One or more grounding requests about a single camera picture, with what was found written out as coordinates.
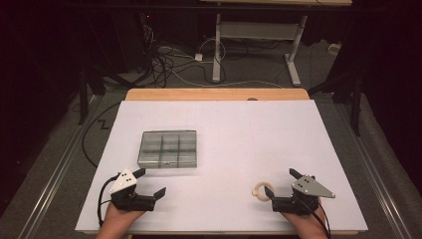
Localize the white metal frame desk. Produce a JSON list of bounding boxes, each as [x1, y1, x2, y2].
[[199, 0, 353, 88]]

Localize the beige ring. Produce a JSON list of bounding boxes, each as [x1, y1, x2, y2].
[[252, 180, 276, 202]]

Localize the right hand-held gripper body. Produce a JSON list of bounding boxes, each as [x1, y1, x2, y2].
[[272, 175, 336, 216]]

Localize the black metal stand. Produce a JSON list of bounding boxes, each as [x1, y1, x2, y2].
[[78, 64, 90, 126], [308, 64, 363, 137]]

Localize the white floor cable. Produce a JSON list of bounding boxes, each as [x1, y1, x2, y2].
[[158, 46, 284, 90]]

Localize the clear plastic compartment box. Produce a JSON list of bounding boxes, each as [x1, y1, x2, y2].
[[137, 129, 198, 169]]

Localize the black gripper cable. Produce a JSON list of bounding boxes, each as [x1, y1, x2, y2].
[[297, 192, 332, 239], [97, 172, 122, 229]]

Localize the person's left hand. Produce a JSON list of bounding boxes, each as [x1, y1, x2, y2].
[[96, 201, 147, 239]]

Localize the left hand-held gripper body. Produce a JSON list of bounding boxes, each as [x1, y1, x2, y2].
[[108, 167, 157, 212]]

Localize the white floor box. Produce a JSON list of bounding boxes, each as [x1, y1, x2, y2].
[[327, 43, 342, 57]]

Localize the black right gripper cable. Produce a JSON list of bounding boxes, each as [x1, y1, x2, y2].
[[297, 192, 332, 239]]

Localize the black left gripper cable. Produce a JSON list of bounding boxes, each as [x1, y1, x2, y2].
[[97, 172, 122, 229]]

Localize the black floor cable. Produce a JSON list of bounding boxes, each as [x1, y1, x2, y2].
[[82, 101, 122, 168]]

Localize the person's right hand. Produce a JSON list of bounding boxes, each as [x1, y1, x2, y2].
[[281, 200, 331, 239]]

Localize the aluminium floor rail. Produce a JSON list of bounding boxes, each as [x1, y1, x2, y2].
[[332, 99, 413, 239], [16, 94, 105, 239]]

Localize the white table sheet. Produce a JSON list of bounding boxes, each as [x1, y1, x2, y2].
[[75, 99, 369, 233]]

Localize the tangle of black floor cables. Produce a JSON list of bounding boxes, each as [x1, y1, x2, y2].
[[142, 23, 217, 89]]

